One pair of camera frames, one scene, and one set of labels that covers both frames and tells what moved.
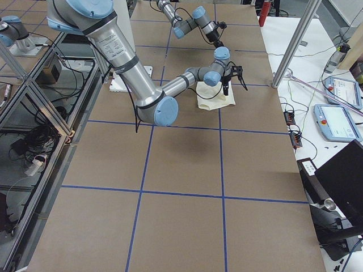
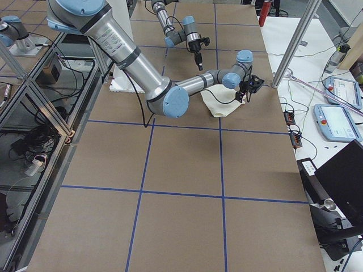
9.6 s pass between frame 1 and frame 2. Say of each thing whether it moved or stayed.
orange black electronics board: stayed
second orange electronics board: stayed
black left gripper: moved
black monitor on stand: stayed
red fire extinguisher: stayed
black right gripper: moved
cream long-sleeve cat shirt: moved
